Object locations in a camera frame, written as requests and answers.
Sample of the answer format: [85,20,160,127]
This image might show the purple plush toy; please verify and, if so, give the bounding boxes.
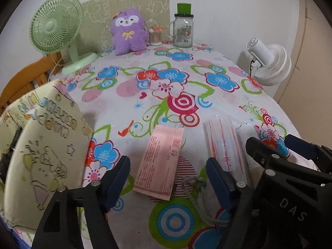
[111,8,149,56]

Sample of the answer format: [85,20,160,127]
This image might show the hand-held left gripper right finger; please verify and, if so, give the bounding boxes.
[206,157,257,249]

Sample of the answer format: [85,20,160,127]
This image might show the white standing fan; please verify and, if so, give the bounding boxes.
[239,38,292,101]

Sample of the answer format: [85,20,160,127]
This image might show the pink packet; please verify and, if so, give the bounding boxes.
[133,124,184,201]

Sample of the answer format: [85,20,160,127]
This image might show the green desk fan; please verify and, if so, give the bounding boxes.
[29,0,98,76]

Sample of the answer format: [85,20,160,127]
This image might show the glass jar with green lid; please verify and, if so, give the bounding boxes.
[167,3,194,48]

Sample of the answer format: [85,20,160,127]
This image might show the floral tablecloth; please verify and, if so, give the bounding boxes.
[0,41,304,249]

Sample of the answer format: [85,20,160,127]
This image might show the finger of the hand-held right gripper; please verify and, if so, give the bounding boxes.
[245,136,288,172]
[284,134,332,177]

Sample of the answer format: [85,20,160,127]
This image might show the grey drawstring pouch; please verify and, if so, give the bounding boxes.
[173,176,230,227]

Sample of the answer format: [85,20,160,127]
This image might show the yellow fabric storage box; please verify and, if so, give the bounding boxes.
[0,79,94,230]

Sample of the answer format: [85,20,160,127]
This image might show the black plastic bag roll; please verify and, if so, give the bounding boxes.
[0,127,22,184]

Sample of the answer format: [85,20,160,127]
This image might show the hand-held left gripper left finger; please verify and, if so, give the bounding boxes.
[31,156,131,249]

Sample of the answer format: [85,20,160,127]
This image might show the beige door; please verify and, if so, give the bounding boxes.
[272,0,332,146]

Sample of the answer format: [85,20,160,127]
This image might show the cotton swab container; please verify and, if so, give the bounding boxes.
[148,26,166,46]

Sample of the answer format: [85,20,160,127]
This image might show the green patterned foam board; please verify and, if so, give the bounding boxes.
[76,0,171,55]

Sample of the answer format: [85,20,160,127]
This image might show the wooden bed headboard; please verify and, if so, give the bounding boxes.
[0,50,64,107]

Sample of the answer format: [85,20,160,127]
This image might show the white roll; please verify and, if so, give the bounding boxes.
[235,123,262,184]

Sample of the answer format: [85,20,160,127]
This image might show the clear face mask pack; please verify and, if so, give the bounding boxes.
[202,115,251,184]

